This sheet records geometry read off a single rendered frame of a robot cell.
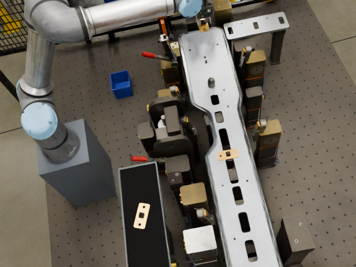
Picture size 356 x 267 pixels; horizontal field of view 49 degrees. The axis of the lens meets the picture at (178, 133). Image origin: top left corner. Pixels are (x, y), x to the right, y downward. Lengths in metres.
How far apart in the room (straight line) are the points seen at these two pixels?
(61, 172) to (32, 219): 1.26
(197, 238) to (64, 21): 0.79
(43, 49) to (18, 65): 2.20
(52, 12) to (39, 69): 0.30
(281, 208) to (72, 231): 0.95
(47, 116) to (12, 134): 1.77
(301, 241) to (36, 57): 1.07
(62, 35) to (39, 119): 0.38
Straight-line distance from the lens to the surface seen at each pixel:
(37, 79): 1.44
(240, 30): 1.92
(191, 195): 1.43
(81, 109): 2.17
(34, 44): 1.34
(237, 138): 1.60
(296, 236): 1.45
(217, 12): 1.93
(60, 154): 1.54
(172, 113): 1.45
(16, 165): 3.04
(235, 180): 1.54
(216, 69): 1.78
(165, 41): 1.63
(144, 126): 1.57
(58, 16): 1.15
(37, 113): 1.44
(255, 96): 1.71
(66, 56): 2.42
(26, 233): 2.82
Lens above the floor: 2.42
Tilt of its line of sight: 61 degrees down
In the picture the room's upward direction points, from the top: 15 degrees counter-clockwise
